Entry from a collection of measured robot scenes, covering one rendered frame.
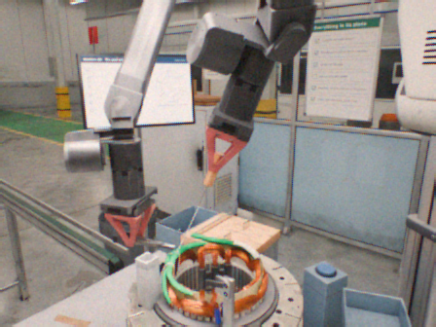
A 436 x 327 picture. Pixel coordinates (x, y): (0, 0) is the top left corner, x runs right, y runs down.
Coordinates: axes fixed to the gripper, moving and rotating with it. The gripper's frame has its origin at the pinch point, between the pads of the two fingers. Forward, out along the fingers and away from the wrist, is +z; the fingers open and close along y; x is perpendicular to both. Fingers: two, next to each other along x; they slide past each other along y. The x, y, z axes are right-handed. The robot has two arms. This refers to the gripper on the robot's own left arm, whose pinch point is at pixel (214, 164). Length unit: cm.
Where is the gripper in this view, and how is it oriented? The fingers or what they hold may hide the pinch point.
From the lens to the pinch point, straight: 55.3
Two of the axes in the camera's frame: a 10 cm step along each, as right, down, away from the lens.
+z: -3.4, 8.8, 3.4
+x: 9.3, 3.5, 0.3
